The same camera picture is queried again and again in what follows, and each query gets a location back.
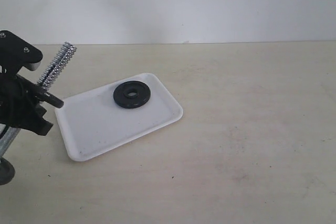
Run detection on white rectangular plastic tray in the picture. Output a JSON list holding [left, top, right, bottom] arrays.
[[55, 73, 183, 162]]

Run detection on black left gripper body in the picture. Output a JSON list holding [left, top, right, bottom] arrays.
[[1, 76, 46, 130]]

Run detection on chrome threaded dumbbell bar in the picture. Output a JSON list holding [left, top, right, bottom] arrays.
[[1, 42, 77, 157]]

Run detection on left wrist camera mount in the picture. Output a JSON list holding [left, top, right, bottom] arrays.
[[1, 30, 43, 76]]

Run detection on black weight plate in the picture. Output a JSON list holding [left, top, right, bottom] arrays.
[[113, 80, 151, 109], [0, 157, 15, 186], [34, 84, 64, 109]]

